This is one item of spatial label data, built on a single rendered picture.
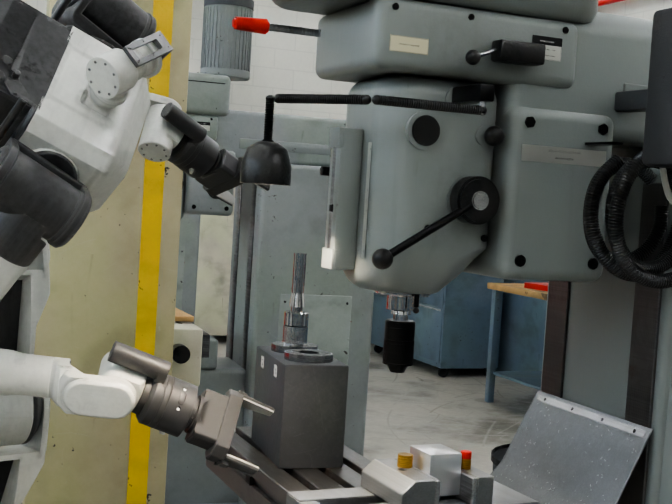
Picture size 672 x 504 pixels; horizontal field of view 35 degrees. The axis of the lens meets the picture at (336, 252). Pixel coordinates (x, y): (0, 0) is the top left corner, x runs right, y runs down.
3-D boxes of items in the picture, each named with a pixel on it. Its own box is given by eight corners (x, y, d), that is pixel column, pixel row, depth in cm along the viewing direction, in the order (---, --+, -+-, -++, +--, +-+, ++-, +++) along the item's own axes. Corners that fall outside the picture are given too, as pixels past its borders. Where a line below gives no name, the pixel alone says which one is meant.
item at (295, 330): (309, 344, 208) (311, 316, 208) (302, 347, 204) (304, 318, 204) (286, 342, 210) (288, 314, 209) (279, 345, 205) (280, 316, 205)
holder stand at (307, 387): (278, 469, 191) (284, 357, 190) (250, 440, 212) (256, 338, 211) (343, 468, 194) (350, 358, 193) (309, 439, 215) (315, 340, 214)
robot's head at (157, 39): (94, 65, 169) (119, 39, 164) (130, 49, 175) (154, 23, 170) (119, 97, 169) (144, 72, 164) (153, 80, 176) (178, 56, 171)
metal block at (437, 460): (427, 497, 151) (430, 455, 151) (407, 485, 156) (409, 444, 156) (459, 495, 153) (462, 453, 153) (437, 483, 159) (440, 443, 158)
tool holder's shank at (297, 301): (306, 311, 208) (310, 253, 207) (302, 312, 204) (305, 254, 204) (290, 310, 208) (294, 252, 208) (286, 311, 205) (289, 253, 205)
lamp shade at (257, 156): (229, 181, 152) (232, 137, 151) (258, 183, 158) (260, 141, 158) (272, 184, 148) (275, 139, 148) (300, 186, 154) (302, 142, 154)
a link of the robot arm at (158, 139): (169, 180, 218) (127, 150, 212) (180, 139, 224) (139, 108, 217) (208, 162, 212) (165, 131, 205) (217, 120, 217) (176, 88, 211)
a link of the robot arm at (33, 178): (-39, 233, 156) (17, 161, 154) (-34, 210, 164) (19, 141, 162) (30, 275, 161) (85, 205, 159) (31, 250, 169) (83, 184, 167)
